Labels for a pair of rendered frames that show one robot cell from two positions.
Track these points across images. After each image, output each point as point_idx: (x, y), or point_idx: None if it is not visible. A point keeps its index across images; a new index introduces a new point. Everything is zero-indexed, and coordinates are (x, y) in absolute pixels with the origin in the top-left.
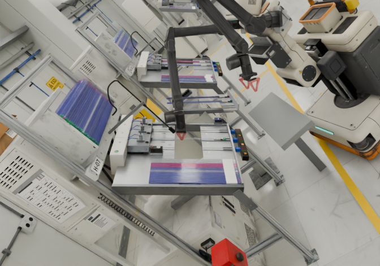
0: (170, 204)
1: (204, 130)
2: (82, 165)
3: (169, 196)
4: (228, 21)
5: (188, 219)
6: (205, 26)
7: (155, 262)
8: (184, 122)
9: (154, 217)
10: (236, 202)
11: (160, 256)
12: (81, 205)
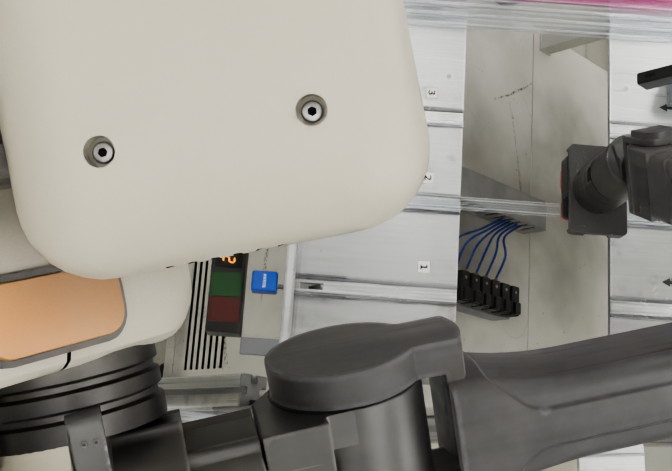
0: (539, 264)
1: (433, 301)
2: None
3: (541, 322)
4: (316, 371)
5: (483, 90)
6: (611, 359)
7: (577, 54)
8: (587, 165)
9: (592, 276)
10: (248, 264)
11: (564, 57)
12: None
